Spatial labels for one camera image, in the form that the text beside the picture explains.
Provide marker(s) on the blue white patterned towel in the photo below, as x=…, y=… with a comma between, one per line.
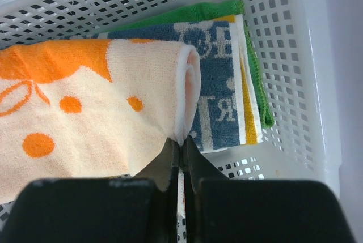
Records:
x=219, y=120

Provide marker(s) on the cream orange patterned towel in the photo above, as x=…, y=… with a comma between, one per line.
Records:
x=92, y=107

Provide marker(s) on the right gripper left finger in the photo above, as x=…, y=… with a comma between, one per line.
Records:
x=138, y=209

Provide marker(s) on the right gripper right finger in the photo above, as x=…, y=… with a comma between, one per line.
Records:
x=220, y=209

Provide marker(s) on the green microfiber towel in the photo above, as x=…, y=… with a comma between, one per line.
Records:
x=204, y=11

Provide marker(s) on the white perforated plastic basket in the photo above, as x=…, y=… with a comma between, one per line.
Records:
x=311, y=61

